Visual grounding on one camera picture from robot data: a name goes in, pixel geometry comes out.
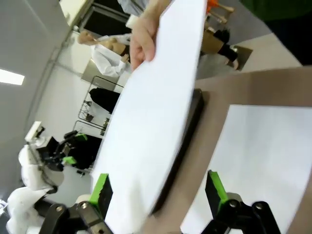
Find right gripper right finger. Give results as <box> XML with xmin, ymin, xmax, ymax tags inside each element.
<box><xmin>203</xmin><ymin>170</ymin><xmax>281</xmax><ymax>234</ymax></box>

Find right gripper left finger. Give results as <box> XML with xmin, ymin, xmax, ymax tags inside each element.
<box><xmin>42</xmin><ymin>173</ymin><xmax>114</xmax><ymax>234</ymax></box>

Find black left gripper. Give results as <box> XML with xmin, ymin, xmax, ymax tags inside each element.
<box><xmin>45</xmin><ymin>131</ymin><xmax>88</xmax><ymax>169</ymax></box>

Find white A4 paper stack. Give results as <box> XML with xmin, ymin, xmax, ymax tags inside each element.
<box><xmin>181</xmin><ymin>104</ymin><xmax>312</xmax><ymax>234</ymax></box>

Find white A4 paper sheet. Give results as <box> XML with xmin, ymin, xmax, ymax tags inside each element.
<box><xmin>90</xmin><ymin>0</ymin><xmax>208</xmax><ymax>234</ymax></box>

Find person's right hand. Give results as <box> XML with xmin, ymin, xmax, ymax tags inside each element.
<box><xmin>130</xmin><ymin>14</ymin><xmax>159</xmax><ymax>72</ymax></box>

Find metal clothes rack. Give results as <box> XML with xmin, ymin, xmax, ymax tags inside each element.
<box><xmin>78</xmin><ymin>75</ymin><xmax>125</xmax><ymax>137</ymax></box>

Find black hanging garment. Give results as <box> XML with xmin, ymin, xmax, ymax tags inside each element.
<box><xmin>89</xmin><ymin>87</ymin><xmax>120</xmax><ymax>114</ymax></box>

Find brown plastic serving tray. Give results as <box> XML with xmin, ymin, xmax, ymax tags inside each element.
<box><xmin>151</xmin><ymin>89</ymin><xmax>205</xmax><ymax>215</ymax></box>

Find mannequin in white shirt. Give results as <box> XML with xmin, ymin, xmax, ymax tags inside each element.
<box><xmin>78</xmin><ymin>30</ymin><xmax>134</xmax><ymax>77</ymax></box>

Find ceiling light panel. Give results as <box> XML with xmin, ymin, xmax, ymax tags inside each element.
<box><xmin>0</xmin><ymin>69</ymin><xmax>25</xmax><ymax>85</ymax></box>

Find person's torso green T-shirt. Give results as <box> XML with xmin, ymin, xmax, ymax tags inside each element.
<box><xmin>240</xmin><ymin>0</ymin><xmax>312</xmax><ymax>66</ymax></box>

